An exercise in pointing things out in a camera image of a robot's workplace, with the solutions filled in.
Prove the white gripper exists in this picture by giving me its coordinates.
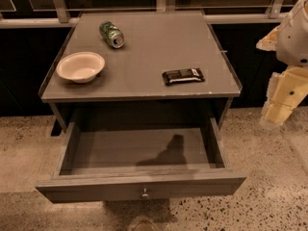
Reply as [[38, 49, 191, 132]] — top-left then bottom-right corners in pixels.
[[256, 0, 308, 126]]

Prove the black rxbar chocolate bar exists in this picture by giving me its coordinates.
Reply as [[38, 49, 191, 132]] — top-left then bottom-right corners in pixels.
[[162, 68, 205, 86]]

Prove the round metal drawer knob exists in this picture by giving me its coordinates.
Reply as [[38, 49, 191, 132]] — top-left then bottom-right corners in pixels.
[[141, 188, 149, 199]]

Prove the open grey top drawer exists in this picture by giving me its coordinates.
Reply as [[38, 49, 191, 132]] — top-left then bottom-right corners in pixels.
[[36, 117, 246, 203]]

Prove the grey wooden nightstand cabinet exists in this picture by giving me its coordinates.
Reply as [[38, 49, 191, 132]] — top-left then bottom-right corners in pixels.
[[40, 12, 242, 127]]

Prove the green soda can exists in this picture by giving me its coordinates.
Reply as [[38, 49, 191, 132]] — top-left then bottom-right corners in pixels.
[[99, 21, 124, 49]]

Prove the white paper bowl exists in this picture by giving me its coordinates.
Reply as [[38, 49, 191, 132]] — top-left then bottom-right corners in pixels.
[[56, 52, 105, 84]]

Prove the metal railing frame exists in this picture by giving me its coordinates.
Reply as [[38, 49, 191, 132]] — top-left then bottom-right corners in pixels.
[[0, 0, 297, 28]]

